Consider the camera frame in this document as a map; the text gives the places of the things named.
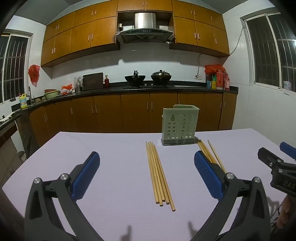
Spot yellow detergent bottle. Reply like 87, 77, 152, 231
19, 93, 28, 109

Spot red and white plastic bag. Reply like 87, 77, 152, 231
60, 84, 76, 95

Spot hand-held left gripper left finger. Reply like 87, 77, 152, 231
24, 152, 102, 241

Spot brown base cabinet row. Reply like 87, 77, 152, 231
29, 91, 238, 145

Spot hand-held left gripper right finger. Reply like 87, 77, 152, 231
192, 151, 271, 241

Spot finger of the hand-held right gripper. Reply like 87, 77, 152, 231
279, 142, 296, 160
258, 147, 284, 171

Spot black gas stove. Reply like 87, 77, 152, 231
123, 83, 176, 89

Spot white wall cable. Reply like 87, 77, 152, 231
197, 25, 245, 77

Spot red seasoning packages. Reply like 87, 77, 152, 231
216, 70, 230, 91

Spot black kitchen countertop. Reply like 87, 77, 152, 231
0, 81, 239, 132

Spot dark cutting board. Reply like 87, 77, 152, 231
82, 72, 104, 91

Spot green perforated utensil holder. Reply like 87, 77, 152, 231
161, 105, 200, 146

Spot large barred window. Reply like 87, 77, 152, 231
240, 12, 296, 91

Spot person's right hand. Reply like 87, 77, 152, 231
276, 196, 291, 230

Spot hanging red plastic bag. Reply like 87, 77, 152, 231
28, 64, 41, 88

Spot white cloth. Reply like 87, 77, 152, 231
0, 111, 23, 122

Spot clear jar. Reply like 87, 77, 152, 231
74, 76, 83, 92

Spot black wok with lid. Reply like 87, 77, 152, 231
150, 69, 173, 84

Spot metal faucet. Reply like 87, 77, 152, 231
27, 86, 35, 105

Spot steel range hood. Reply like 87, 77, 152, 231
115, 12, 175, 44

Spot small brown wall cabinet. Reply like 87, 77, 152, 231
117, 0, 174, 13

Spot crumpled red plastic bag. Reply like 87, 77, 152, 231
204, 64, 226, 75

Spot black wok with utensils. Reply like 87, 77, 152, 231
124, 70, 147, 84

